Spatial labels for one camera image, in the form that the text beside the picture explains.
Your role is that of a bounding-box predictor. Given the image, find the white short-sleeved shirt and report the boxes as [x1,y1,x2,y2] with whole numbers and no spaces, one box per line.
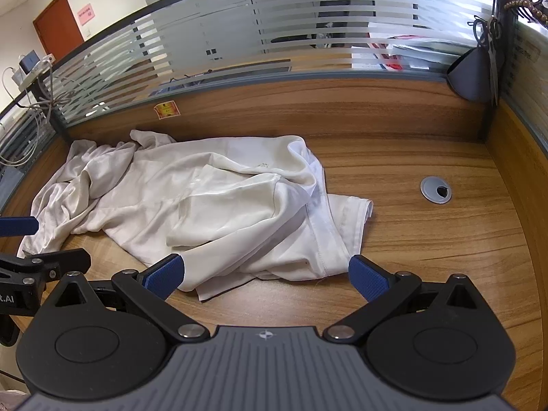
[92,129,373,302]

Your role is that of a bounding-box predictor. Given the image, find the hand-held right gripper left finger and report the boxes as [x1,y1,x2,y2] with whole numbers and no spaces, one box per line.
[43,253,211,344]

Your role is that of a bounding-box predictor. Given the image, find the white power strip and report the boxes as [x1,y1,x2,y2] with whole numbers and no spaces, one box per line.
[12,55,56,87]

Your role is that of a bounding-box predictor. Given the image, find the short striped glass side partition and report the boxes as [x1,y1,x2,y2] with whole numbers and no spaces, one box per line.
[499,9,548,146]

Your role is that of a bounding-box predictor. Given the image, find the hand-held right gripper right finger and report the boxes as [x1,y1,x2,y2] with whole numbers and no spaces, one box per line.
[323,254,493,345]

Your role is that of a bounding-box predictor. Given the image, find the cream satin garment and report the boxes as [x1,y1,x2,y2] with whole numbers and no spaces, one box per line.
[19,137,138,258]

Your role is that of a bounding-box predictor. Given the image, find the silver cable grommet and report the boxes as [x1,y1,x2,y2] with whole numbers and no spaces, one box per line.
[420,175,453,204]

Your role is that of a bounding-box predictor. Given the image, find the brown door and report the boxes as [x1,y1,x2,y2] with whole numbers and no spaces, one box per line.
[33,0,85,54]

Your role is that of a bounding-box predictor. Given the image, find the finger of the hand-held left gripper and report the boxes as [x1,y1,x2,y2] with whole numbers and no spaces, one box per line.
[0,247,91,285]
[0,216,38,238]

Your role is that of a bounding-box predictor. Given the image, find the scissors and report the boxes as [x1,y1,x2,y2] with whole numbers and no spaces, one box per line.
[472,14,503,107]

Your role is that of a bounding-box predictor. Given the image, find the long striped frosted glass partition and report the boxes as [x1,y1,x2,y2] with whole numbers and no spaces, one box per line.
[43,0,514,129]

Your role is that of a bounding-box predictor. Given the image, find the dark grey hanging pouch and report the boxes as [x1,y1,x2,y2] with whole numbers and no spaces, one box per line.
[446,45,499,102]

